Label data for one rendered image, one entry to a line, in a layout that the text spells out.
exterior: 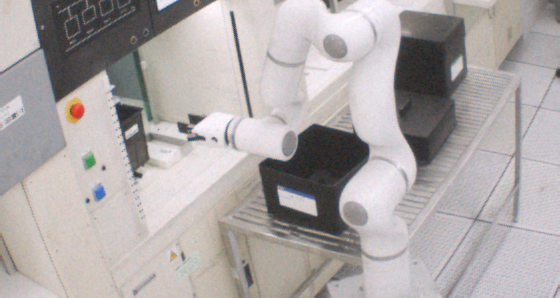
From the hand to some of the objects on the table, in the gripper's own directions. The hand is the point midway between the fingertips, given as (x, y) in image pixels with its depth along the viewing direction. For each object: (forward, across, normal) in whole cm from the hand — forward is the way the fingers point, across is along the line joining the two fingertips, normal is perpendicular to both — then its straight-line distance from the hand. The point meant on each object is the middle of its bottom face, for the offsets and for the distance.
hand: (189, 123), depth 203 cm
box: (-11, -121, +43) cm, 128 cm away
